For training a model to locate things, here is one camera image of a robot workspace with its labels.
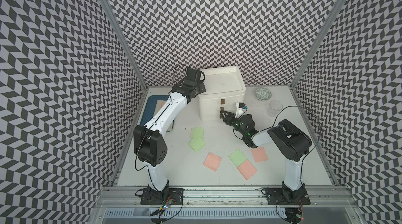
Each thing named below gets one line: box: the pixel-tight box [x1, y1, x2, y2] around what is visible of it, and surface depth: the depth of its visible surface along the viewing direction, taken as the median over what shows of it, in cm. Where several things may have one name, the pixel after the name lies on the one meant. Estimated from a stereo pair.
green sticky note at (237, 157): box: [227, 148, 248, 168], surface depth 87 cm
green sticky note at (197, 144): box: [187, 137, 207, 153], surface depth 92 cm
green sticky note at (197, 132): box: [190, 127, 205, 139], surface depth 95 cm
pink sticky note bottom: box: [237, 159, 259, 181], surface depth 84 cm
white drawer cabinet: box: [197, 65, 247, 121], surface depth 88 cm
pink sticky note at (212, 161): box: [202, 152, 222, 172], surface depth 86 cm
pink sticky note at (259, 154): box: [250, 146, 269, 163], surface depth 90 cm
